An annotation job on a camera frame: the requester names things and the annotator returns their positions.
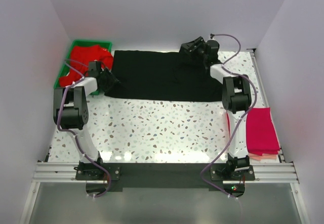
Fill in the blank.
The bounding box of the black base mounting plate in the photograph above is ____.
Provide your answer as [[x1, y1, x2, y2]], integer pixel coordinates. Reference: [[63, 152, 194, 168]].
[[74, 163, 256, 196]]

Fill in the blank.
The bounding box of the red t shirt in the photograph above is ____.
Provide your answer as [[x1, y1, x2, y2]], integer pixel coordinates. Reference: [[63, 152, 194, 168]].
[[58, 44, 113, 87]]

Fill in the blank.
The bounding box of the green plastic tray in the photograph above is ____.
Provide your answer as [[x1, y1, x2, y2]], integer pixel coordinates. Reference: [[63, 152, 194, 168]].
[[54, 39, 118, 95]]

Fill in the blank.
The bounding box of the folded magenta t shirt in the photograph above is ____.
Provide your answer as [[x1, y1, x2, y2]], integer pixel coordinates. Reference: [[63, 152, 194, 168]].
[[226, 108, 280, 159]]

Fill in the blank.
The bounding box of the black t shirt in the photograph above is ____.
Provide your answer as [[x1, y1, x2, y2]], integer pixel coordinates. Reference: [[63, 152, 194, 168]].
[[105, 51, 222, 102]]

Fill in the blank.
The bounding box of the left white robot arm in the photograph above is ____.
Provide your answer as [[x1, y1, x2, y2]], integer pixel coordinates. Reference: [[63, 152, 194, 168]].
[[53, 61, 119, 172]]

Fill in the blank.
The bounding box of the folded pink t shirt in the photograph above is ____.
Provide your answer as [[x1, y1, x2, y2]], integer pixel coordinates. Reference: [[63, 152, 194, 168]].
[[249, 153, 277, 161]]

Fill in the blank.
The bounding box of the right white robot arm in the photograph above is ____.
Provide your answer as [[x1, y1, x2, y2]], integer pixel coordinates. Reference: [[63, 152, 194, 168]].
[[179, 34, 255, 176]]

